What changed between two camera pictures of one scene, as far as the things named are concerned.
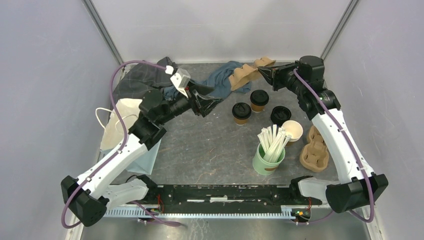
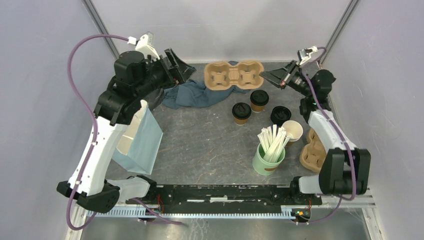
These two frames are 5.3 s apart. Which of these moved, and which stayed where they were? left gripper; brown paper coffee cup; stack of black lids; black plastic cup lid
Moved: left gripper
Stayed: stack of black lids; brown paper coffee cup; black plastic cup lid
